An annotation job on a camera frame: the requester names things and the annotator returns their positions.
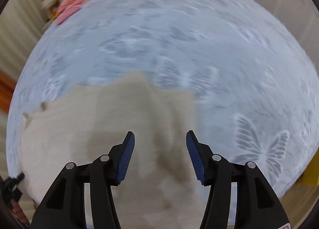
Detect yellow stool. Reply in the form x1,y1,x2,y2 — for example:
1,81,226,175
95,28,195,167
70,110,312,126
302,159,319,186

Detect orange curtain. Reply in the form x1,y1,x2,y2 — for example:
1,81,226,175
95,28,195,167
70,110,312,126
0,71,16,113

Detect beige knit sweater black hearts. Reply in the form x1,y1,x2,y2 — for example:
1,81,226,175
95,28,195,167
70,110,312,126
18,72,205,228

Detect beige pleated curtain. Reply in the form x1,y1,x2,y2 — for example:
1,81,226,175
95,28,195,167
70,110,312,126
1,0,47,81

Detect bed with butterfly duvet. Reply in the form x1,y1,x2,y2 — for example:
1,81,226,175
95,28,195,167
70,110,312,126
7,0,318,196

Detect person's left hand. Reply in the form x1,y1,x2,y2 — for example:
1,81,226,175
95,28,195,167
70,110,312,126
10,201,29,226

